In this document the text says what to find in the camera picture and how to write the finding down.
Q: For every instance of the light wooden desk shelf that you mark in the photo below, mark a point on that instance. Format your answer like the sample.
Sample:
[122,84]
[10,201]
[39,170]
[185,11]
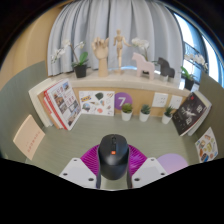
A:
[116,81]

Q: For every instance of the green desk partition panel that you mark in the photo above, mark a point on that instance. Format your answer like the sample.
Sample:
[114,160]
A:
[216,110]
[16,96]

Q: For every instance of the pink horse figure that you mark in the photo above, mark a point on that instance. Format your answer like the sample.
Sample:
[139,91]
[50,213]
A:
[143,65]

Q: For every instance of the colourful sticker sheet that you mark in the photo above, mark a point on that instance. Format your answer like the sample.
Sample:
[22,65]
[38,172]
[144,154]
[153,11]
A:
[206,145]

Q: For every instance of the white orchid in black pot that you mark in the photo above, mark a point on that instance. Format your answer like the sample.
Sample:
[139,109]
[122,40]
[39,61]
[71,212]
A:
[80,70]
[188,83]

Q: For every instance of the purple mouse pad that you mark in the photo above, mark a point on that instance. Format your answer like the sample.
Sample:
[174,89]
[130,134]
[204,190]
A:
[173,162]

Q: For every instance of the grey curtain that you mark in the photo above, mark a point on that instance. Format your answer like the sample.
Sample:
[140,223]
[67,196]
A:
[100,20]

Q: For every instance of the small succulent in white pot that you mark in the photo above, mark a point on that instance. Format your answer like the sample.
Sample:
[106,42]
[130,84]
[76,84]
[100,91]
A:
[126,116]
[144,116]
[166,119]

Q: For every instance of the white sticker sheet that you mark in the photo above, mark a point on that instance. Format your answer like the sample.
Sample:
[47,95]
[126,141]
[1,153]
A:
[96,103]

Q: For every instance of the black computer mouse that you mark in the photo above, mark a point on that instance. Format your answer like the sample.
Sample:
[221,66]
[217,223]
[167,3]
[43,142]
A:
[113,160]

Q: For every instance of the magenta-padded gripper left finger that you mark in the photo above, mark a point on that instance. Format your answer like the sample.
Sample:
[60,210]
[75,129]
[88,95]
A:
[78,171]

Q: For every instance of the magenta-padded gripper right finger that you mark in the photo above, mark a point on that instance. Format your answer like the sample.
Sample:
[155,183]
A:
[148,171]

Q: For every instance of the dark-covered book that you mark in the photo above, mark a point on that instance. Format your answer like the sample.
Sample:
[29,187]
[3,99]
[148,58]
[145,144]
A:
[188,115]

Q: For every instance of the beige card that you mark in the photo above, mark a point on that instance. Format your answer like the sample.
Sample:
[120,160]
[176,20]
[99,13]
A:
[29,137]

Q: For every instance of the white wall socket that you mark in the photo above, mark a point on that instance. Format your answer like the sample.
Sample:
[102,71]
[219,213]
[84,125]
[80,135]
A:
[175,101]
[160,99]

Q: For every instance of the black horse figure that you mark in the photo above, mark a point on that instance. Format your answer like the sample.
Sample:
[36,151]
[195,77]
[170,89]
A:
[166,70]

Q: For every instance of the white orchid plant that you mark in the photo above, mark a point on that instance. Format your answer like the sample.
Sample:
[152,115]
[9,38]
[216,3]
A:
[140,43]

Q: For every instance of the purple round number sticker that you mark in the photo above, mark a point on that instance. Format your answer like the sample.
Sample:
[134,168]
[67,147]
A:
[121,99]

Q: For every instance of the wooden mannequin figure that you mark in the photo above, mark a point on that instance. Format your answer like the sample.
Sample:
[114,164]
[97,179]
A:
[119,50]

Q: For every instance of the white book stack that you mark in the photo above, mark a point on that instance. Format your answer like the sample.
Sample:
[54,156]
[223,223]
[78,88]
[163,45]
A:
[206,106]

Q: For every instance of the red-spined picture book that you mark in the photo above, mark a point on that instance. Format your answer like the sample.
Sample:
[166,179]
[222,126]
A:
[65,103]

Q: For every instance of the window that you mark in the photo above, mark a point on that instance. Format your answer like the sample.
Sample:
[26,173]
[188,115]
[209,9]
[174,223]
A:
[210,53]

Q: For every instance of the brown book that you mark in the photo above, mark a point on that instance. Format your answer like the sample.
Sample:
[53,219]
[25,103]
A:
[46,111]

